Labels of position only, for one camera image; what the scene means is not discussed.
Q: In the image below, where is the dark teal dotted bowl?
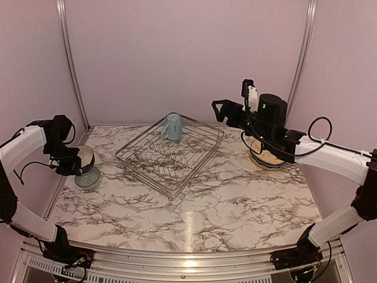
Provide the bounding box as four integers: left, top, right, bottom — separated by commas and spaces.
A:
75, 145, 95, 176

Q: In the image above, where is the front aluminium rail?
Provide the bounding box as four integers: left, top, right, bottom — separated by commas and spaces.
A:
22, 235, 348, 283

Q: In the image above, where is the yellow polka dot plate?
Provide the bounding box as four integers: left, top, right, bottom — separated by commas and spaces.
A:
250, 153, 287, 171

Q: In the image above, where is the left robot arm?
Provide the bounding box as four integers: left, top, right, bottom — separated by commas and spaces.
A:
1, 114, 81, 262

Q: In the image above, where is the blue polka dot plate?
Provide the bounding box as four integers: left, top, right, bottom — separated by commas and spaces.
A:
249, 150, 287, 171

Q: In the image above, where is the wire dish rack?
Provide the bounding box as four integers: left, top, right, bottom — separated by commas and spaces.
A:
115, 112, 224, 200

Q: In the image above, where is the light blue mug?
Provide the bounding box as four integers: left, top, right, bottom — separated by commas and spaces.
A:
161, 113, 183, 141

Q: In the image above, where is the beige bird pattern plate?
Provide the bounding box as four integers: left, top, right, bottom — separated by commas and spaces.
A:
250, 140, 285, 164

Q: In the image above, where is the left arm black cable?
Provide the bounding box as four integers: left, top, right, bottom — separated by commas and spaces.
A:
16, 122, 79, 186

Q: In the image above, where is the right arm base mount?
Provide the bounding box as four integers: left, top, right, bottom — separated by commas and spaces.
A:
270, 247, 323, 270

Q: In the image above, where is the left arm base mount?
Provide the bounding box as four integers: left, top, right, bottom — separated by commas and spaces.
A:
42, 246, 94, 269

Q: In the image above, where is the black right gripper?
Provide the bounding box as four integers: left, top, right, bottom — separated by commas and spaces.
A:
212, 99, 272, 146

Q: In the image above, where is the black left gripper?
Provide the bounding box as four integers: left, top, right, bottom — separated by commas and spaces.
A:
43, 139, 81, 176

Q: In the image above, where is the aluminium frame post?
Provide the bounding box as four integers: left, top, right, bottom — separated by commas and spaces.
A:
282, 0, 318, 104
56, 0, 91, 131

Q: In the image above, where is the right aluminium frame post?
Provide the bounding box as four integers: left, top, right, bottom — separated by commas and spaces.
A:
282, 0, 318, 104

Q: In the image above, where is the grey green patterned bowl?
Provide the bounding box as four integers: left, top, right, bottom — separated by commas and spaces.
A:
74, 167, 100, 190

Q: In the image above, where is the left aluminium frame post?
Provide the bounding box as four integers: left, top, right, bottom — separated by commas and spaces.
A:
56, 0, 91, 131

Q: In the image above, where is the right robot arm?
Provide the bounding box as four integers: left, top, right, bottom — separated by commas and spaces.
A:
211, 94, 376, 269

